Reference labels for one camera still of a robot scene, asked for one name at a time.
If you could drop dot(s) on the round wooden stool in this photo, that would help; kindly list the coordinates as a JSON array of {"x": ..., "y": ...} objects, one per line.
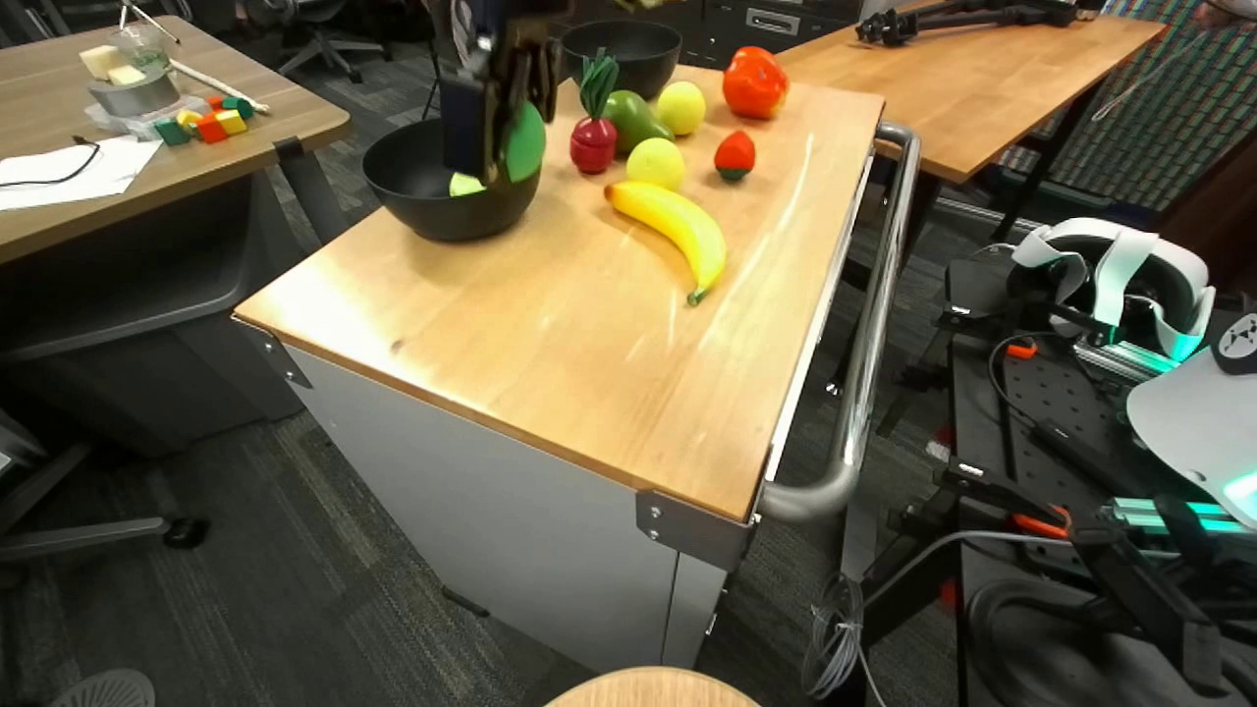
[{"x": 652, "y": 694}]

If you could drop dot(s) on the white paper sheet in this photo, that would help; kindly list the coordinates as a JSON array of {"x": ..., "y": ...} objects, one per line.
[{"x": 82, "y": 179}]

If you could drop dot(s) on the yellow-green ball with dent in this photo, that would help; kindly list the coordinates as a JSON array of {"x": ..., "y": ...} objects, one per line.
[{"x": 652, "y": 165}]

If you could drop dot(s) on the black plastic bowl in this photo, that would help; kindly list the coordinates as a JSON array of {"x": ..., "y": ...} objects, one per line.
[
  {"x": 432, "y": 216},
  {"x": 650, "y": 54}
]

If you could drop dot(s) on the long black device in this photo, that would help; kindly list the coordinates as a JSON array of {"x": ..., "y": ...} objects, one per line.
[{"x": 918, "y": 24}]

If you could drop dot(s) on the white VR headset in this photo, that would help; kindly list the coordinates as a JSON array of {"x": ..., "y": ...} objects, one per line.
[{"x": 1112, "y": 280}]

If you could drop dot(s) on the orange red bell pepper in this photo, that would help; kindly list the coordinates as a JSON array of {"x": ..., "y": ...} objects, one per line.
[{"x": 757, "y": 85}]

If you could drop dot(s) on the grey white cloth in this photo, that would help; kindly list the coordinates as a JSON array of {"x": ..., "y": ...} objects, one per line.
[{"x": 460, "y": 24}]

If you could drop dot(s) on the grey round object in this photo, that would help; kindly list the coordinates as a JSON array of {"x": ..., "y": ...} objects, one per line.
[{"x": 104, "y": 694}]

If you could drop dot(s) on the green toy cube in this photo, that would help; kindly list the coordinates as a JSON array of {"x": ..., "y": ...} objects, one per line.
[
  {"x": 172, "y": 136},
  {"x": 243, "y": 104}
]

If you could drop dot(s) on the yellow toy cube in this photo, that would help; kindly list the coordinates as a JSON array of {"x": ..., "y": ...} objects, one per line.
[
  {"x": 191, "y": 118},
  {"x": 232, "y": 123}
]

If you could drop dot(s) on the clear plastic container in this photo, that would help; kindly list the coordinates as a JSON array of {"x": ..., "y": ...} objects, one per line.
[{"x": 130, "y": 85}]

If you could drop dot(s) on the yellow round toy fruit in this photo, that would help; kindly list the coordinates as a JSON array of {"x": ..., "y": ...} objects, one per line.
[{"x": 680, "y": 110}]

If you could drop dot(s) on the black breadboard table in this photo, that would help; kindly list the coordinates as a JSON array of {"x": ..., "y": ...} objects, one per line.
[{"x": 1100, "y": 419}]

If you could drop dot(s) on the metal corner bracket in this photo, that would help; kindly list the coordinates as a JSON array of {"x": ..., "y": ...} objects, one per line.
[{"x": 680, "y": 524}]

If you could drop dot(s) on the green toy pear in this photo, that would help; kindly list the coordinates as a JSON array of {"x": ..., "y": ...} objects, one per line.
[{"x": 634, "y": 118}]

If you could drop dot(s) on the red toy cube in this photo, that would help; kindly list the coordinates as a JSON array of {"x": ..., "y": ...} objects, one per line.
[{"x": 209, "y": 132}]

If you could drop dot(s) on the white cart cabinet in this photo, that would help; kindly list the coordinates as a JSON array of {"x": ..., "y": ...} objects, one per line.
[{"x": 495, "y": 524}]

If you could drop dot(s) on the person in plaid shirt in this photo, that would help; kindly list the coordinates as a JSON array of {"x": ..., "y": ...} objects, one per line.
[{"x": 1151, "y": 118}]

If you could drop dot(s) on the white label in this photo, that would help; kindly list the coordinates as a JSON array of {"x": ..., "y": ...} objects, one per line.
[{"x": 770, "y": 22}]

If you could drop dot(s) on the red toy strawberry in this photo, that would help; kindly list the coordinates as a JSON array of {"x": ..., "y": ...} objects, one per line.
[{"x": 738, "y": 155}]

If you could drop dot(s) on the grey office chair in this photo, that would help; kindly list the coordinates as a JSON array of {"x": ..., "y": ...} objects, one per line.
[{"x": 119, "y": 300}]

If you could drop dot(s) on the yellow toy banana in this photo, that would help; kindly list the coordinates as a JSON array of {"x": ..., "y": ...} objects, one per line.
[{"x": 672, "y": 223}]

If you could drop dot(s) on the large wooden desk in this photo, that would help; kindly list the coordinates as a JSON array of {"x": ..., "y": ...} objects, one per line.
[{"x": 969, "y": 93}]

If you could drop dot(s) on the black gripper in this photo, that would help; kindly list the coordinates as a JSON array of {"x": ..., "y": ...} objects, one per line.
[{"x": 519, "y": 29}]

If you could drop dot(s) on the black cabinet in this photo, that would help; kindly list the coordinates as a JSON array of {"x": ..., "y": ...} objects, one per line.
[{"x": 731, "y": 49}]

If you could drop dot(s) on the thin white stick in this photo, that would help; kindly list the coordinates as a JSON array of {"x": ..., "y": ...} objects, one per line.
[{"x": 219, "y": 85}]

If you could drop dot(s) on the wooden side desk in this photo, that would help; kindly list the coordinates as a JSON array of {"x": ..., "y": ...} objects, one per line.
[{"x": 282, "y": 110}]

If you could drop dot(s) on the grey device with teal light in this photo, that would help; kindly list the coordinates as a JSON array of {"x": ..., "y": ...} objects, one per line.
[{"x": 1193, "y": 419}]

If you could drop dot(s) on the red radish with green leaves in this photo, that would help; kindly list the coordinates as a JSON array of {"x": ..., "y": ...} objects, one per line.
[{"x": 595, "y": 145}]

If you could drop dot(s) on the black mesh office chair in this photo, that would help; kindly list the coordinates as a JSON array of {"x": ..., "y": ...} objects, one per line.
[{"x": 320, "y": 45}]

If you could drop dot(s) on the pale green toy apple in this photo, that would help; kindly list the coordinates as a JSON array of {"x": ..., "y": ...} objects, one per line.
[{"x": 464, "y": 186}]

